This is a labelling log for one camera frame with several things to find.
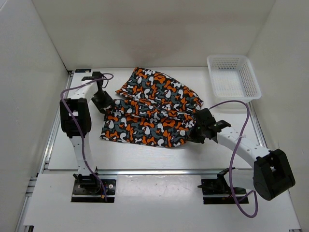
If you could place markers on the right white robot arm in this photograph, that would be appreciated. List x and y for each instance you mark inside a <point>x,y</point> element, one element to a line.
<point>270,174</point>

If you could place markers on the white plastic mesh basket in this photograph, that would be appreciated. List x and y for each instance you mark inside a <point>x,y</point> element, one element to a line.
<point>232,78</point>

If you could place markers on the orange camouflage patterned shorts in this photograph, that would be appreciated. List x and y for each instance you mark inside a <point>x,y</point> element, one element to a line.
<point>154,109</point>

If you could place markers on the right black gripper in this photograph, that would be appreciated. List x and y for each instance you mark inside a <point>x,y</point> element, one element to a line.
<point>192,136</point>

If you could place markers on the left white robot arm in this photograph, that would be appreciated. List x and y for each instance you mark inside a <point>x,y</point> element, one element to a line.
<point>75,121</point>

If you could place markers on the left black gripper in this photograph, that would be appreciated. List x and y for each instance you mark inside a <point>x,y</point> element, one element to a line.
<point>108,101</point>

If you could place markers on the aluminium front rail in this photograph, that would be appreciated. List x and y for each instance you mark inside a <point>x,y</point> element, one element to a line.
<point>158,171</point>

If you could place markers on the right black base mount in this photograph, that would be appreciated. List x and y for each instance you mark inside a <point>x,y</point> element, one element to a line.
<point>216,190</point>

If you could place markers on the small blue label sticker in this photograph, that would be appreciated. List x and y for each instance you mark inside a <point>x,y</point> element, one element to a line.
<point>82,70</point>

